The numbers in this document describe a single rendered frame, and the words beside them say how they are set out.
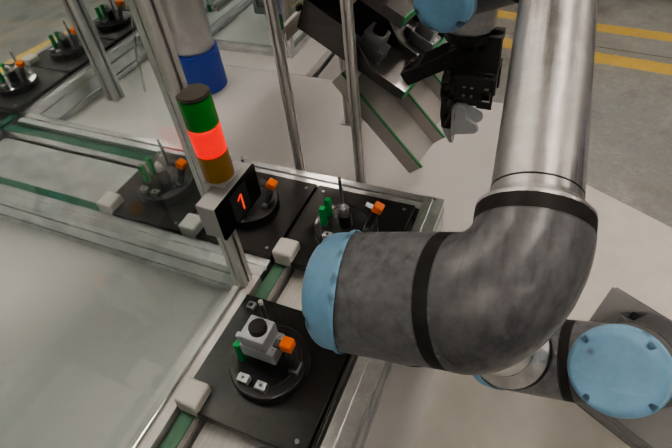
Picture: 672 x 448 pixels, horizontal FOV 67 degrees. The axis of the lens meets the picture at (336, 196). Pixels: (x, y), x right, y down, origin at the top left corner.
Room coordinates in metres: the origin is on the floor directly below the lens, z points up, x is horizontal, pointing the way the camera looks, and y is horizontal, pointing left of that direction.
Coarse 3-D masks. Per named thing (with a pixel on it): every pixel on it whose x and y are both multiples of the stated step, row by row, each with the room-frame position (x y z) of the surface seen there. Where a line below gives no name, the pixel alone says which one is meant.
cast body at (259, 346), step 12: (252, 324) 0.47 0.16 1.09; (264, 324) 0.46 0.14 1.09; (240, 336) 0.45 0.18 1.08; (252, 336) 0.45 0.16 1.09; (264, 336) 0.45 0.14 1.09; (276, 336) 0.46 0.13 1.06; (252, 348) 0.44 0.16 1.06; (264, 348) 0.43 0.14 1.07; (276, 348) 0.44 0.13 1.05; (264, 360) 0.44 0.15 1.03; (276, 360) 0.43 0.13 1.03
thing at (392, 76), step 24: (312, 0) 1.07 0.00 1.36; (336, 0) 1.15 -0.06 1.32; (312, 24) 1.04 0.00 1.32; (336, 24) 1.00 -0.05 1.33; (360, 24) 1.11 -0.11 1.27; (384, 24) 1.07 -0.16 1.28; (336, 48) 1.00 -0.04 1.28; (360, 48) 0.97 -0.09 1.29; (408, 48) 1.04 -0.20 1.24; (384, 72) 0.98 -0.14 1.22
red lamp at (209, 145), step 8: (216, 128) 0.64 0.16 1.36; (192, 136) 0.63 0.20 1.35; (200, 136) 0.62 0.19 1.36; (208, 136) 0.63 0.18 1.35; (216, 136) 0.63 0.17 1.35; (192, 144) 0.64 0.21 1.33; (200, 144) 0.62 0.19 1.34; (208, 144) 0.62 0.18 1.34; (216, 144) 0.63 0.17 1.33; (224, 144) 0.64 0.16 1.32; (200, 152) 0.63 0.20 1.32; (208, 152) 0.62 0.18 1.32; (216, 152) 0.63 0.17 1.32
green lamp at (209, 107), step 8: (208, 96) 0.64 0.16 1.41; (184, 104) 0.63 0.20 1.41; (192, 104) 0.63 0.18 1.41; (200, 104) 0.63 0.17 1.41; (208, 104) 0.64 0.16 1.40; (184, 112) 0.63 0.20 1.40; (192, 112) 0.62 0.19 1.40; (200, 112) 0.63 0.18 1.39; (208, 112) 0.63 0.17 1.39; (216, 112) 0.65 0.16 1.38; (184, 120) 0.63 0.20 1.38; (192, 120) 0.62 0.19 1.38; (200, 120) 0.62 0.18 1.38; (208, 120) 0.63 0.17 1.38; (216, 120) 0.64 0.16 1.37; (192, 128) 0.63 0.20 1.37; (200, 128) 0.62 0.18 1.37; (208, 128) 0.63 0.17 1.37
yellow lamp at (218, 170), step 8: (224, 152) 0.64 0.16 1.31; (200, 160) 0.63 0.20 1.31; (208, 160) 0.63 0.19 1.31; (216, 160) 0.63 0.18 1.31; (224, 160) 0.63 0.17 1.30; (208, 168) 0.63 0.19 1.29; (216, 168) 0.62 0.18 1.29; (224, 168) 0.63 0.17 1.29; (232, 168) 0.64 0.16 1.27; (208, 176) 0.63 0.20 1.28; (216, 176) 0.62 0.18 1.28; (224, 176) 0.63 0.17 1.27
